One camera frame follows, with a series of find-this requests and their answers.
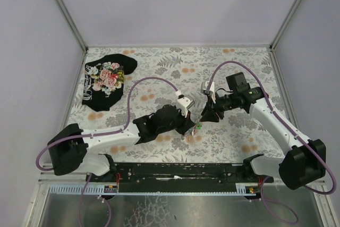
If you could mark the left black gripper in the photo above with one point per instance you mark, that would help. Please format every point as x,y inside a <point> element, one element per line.
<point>184,123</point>

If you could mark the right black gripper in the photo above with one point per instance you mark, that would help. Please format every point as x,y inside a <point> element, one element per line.
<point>212,108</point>

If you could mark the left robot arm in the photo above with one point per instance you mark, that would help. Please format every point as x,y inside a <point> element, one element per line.
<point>74,149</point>

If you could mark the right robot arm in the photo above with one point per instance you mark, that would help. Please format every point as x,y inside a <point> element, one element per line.
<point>301,164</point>

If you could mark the black floral cloth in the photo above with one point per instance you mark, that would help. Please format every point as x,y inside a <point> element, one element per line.
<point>104,81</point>

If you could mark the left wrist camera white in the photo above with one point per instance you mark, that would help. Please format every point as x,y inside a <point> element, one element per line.
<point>183,103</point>

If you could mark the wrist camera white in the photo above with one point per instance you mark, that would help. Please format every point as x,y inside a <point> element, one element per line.
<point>208,90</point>
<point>183,103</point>

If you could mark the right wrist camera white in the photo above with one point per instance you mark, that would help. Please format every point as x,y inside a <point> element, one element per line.
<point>208,90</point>

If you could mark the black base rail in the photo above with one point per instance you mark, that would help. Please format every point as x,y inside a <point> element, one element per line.
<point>179,176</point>

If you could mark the white cable duct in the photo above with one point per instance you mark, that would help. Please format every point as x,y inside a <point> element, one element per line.
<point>108,190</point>

